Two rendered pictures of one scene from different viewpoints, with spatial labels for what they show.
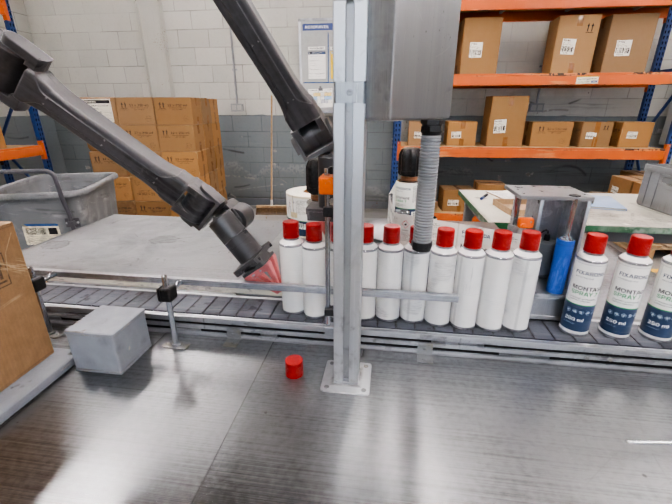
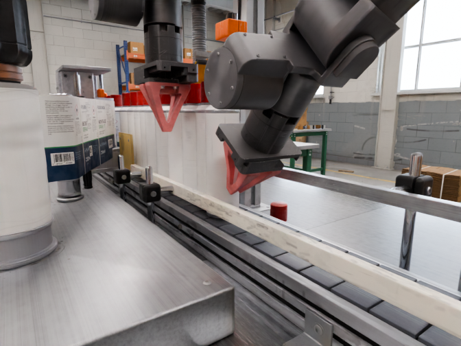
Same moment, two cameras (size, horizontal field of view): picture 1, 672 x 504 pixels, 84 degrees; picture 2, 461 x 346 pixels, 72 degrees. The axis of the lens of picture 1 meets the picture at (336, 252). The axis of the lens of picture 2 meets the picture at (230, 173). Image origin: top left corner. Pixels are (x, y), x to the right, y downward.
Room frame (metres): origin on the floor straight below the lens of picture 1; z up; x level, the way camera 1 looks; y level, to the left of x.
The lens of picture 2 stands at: (1.06, 0.46, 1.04)
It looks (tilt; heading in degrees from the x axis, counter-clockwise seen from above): 11 degrees down; 228
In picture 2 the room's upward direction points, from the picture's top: straight up
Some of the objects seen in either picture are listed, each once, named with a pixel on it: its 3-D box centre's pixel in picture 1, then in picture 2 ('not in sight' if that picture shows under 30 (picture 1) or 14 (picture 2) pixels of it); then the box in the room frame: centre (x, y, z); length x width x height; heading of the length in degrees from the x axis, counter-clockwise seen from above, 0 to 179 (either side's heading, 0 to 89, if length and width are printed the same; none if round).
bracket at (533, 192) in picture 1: (546, 192); (82, 70); (0.76, -0.43, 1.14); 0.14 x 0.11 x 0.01; 82
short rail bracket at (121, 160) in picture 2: not in sight; (130, 182); (0.77, -0.18, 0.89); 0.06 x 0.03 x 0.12; 172
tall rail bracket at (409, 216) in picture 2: (175, 306); (400, 228); (0.70, 0.34, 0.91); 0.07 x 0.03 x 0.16; 172
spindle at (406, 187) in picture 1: (408, 189); not in sight; (1.29, -0.25, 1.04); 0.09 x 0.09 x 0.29
